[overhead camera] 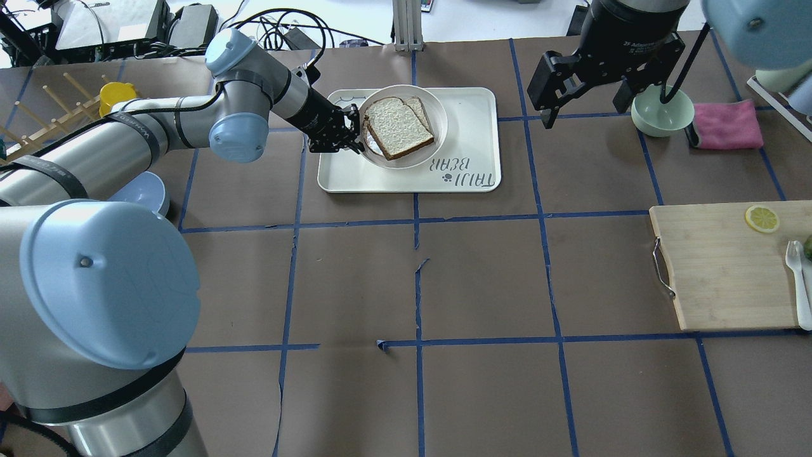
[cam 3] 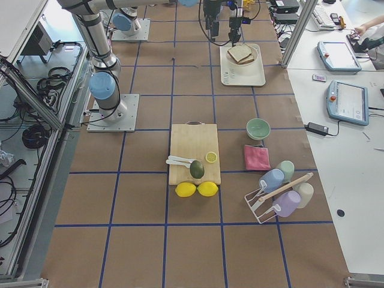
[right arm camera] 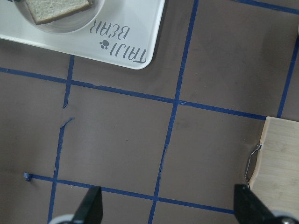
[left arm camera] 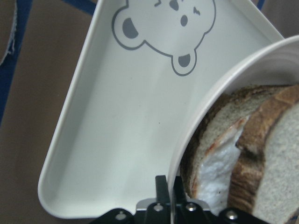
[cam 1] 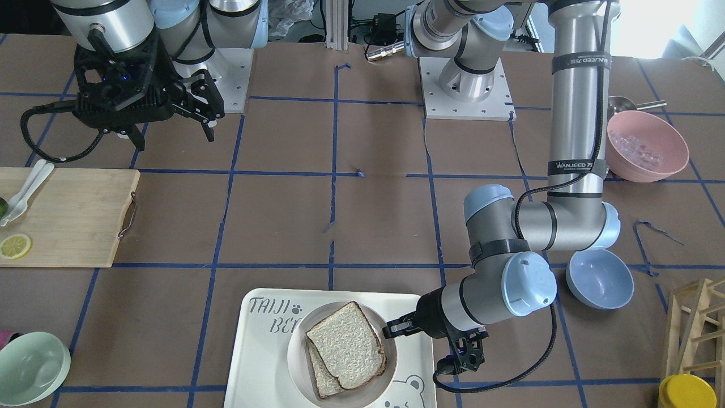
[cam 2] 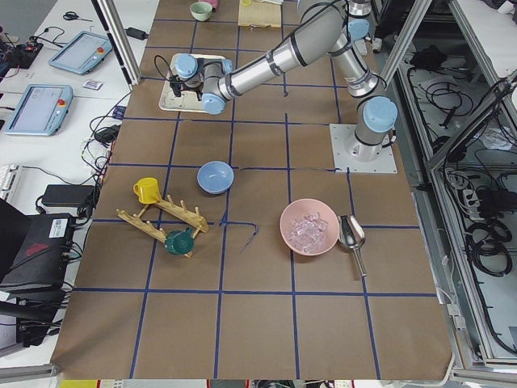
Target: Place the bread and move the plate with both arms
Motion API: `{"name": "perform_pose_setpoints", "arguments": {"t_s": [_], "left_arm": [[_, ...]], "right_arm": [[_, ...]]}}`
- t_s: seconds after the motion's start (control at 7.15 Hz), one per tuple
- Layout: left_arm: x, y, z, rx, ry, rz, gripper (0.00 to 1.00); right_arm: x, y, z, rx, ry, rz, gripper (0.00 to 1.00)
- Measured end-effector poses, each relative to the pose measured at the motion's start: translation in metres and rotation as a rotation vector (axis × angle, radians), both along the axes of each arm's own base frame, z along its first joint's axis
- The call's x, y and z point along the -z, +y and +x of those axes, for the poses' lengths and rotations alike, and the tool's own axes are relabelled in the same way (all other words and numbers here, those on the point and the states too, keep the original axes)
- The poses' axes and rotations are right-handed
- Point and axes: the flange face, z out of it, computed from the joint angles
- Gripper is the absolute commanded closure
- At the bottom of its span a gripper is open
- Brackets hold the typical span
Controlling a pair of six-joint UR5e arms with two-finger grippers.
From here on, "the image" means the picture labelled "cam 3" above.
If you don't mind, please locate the pink cloth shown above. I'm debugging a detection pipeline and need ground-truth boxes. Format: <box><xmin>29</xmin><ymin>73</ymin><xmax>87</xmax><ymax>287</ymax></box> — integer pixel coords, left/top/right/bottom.
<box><xmin>244</xmin><ymin>145</ymin><xmax>271</xmax><ymax>171</ymax></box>

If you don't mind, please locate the far teach pendant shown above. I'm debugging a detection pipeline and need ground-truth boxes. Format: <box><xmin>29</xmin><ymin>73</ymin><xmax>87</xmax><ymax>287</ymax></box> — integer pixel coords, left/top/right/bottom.
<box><xmin>317</xmin><ymin>41</ymin><xmax>362</xmax><ymax>73</ymax></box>

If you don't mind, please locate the yellow lemon right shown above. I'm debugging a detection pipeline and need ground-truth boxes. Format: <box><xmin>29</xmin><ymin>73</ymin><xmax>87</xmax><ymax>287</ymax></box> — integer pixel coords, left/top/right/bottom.
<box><xmin>197</xmin><ymin>181</ymin><xmax>218</xmax><ymax>197</ymax></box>

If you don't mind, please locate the teach pendant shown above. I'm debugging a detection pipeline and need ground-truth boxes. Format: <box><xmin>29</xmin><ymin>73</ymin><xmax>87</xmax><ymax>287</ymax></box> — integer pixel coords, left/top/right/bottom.
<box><xmin>326</xmin><ymin>80</ymin><xmax>369</xmax><ymax>126</ymax></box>
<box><xmin>317</xmin><ymin>41</ymin><xmax>362</xmax><ymax>73</ymax></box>

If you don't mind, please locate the green bowl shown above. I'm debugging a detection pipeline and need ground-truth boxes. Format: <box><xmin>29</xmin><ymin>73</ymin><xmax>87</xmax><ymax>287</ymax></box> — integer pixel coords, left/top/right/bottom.
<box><xmin>246</xmin><ymin>118</ymin><xmax>271</xmax><ymax>140</ymax></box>

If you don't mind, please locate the white plastic spoon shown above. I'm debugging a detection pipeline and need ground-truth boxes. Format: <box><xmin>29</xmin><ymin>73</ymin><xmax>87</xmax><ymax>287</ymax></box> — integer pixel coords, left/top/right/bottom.
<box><xmin>166</xmin><ymin>159</ymin><xmax>191</xmax><ymax>169</ymax></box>

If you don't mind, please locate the white plastic fork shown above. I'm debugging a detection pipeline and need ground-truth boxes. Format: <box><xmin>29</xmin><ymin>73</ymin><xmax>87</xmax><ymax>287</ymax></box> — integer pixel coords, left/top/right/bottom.
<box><xmin>167</xmin><ymin>155</ymin><xmax>196</xmax><ymax>163</ymax></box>

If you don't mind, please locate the green avocado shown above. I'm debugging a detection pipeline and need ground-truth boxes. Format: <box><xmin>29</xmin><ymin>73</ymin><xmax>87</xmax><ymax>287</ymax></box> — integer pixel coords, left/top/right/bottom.
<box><xmin>189</xmin><ymin>160</ymin><xmax>205</xmax><ymax>179</ymax></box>

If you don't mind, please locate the wooden cup rack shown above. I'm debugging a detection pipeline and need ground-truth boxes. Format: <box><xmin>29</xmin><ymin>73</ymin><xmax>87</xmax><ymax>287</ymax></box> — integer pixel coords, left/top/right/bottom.
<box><xmin>242</xmin><ymin>0</ymin><xmax>255</xmax><ymax>11</ymax></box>

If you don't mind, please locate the green cup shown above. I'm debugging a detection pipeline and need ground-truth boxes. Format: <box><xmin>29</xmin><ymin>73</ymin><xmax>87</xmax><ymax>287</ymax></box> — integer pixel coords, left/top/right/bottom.
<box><xmin>276</xmin><ymin>160</ymin><xmax>295</xmax><ymax>183</ymax></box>

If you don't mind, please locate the white bear tray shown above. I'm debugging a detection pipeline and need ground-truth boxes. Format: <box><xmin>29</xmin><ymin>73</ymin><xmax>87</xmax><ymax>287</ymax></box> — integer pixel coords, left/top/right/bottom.
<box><xmin>220</xmin><ymin>43</ymin><xmax>266</xmax><ymax>86</ymax></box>

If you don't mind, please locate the yellow lemon left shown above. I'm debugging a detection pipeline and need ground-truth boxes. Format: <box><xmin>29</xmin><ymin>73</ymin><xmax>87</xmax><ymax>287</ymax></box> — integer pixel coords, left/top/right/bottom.
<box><xmin>175</xmin><ymin>182</ymin><xmax>197</xmax><ymax>197</ymax></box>

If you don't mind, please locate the lemon slice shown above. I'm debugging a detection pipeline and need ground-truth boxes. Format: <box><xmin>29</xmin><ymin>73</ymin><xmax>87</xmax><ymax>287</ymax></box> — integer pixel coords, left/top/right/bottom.
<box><xmin>205</xmin><ymin>151</ymin><xmax>218</xmax><ymax>164</ymax></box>

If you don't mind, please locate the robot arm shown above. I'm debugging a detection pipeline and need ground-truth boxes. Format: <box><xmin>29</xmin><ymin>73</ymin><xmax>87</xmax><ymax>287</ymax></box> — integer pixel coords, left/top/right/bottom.
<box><xmin>107</xmin><ymin>7</ymin><xmax>251</xmax><ymax>45</ymax></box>
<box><xmin>59</xmin><ymin>1</ymin><xmax>219</xmax><ymax>129</ymax></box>

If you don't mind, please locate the near teach pendant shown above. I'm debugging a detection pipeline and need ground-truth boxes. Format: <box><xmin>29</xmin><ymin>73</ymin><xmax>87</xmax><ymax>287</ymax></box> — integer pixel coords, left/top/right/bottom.
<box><xmin>326</xmin><ymin>80</ymin><xmax>369</xmax><ymax>126</ymax></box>

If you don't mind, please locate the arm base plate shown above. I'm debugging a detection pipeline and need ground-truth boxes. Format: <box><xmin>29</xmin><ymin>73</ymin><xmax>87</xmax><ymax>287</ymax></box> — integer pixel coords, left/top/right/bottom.
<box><xmin>112</xmin><ymin>18</ymin><xmax>151</xmax><ymax>42</ymax></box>
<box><xmin>87</xmin><ymin>94</ymin><xmax>139</xmax><ymax>133</ymax></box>

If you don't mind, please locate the blue cup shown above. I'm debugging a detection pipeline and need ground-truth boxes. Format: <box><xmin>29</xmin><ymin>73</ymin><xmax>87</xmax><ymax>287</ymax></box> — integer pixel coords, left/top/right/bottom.
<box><xmin>259</xmin><ymin>169</ymin><xmax>284</xmax><ymax>193</ymax></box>

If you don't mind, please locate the yellow lemon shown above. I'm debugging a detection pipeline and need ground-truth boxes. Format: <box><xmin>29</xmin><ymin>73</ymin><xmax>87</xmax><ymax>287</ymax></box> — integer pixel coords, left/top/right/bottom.
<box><xmin>175</xmin><ymin>182</ymin><xmax>197</xmax><ymax>197</ymax></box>
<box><xmin>197</xmin><ymin>181</ymin><xmax>218</xmax><ymax>197</ymax></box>

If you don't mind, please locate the wooden cutting board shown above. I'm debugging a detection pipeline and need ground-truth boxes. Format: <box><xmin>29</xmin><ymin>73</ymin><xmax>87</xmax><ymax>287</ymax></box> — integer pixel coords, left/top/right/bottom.
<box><xmin>169</xmin><ymin>124</ymin><xmax>221</xmax><ymax>185</ymax></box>

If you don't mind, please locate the beige cup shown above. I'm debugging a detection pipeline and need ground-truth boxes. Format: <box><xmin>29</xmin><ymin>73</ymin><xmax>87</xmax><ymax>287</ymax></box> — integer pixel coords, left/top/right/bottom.
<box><xmin>293</xmin><ymin>182</ymin><xmax>314</xmax><ymax>209</ymax></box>

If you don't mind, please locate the purple cup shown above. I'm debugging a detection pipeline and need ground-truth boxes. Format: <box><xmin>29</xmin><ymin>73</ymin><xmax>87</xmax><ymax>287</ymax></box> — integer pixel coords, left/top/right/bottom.
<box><xmin>272</xmin><ymin>190</ymin><xmax>301</xmax><ymax>217</ymax></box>

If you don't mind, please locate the black power adapter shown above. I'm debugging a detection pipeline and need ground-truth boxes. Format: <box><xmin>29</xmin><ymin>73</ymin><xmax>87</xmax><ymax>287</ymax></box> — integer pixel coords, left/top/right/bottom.
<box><xmin>304</xmin><ymin>122</ymin><xmax>329</xmax><ymax>136</ymax></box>

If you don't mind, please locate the white round plate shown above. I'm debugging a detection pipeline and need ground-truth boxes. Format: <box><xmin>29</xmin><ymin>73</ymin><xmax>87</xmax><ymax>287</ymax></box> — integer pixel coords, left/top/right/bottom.
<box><xmin>226</xmin><ymin>44</ymin><xmax>259</xmax><ymax>66</ymax></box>

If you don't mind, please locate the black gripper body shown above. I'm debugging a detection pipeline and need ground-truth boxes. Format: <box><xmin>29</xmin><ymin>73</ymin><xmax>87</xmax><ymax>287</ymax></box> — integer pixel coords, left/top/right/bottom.
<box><xmin>229</xmin><ymin>16</ymin><xmax>251</xmax><ymax>30</ymax></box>
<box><xmin>202</xmin><ymin>0</ymin><xmax>222</xmax><ymax>22</ymax></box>

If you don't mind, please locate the aluminium frame post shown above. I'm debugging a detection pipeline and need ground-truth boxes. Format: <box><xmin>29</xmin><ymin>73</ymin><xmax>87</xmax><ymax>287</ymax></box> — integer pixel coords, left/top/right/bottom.
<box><xmin>281</xmin><ymin>0</ymin><xmax>317</xmax><ymax>68</ymax></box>

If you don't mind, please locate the white wire cup rack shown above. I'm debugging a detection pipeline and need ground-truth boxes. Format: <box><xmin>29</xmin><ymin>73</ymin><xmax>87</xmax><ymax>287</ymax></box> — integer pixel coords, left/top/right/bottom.
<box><xmin>244</xmin><ymin>172</ymin><xmax>313</xmax><ymax>224</ymax></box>

